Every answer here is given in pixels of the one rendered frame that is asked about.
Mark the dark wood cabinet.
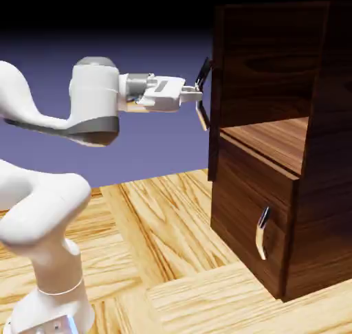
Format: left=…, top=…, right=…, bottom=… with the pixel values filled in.
left=208, top=0, right=352, bottom=304

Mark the dark wood short cabinet door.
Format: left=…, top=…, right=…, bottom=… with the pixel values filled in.
left=210, top=132, right=300, bottom=300

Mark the curved metal handle, rounded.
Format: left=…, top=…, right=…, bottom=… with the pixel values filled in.
left=254, top=205, right=271, bottom=261

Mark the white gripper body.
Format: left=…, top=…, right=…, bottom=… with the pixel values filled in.
left=136, top=76, right=186, bottom=113

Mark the dark wood tall cabinet door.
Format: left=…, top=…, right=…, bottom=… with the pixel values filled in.
left=207, top=5, right=225, bottom=182

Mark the curved metal handle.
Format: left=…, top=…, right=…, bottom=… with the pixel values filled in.
left=254, top=205, right=271, bottom=261
left=194, top=56, right=213, bottom=132

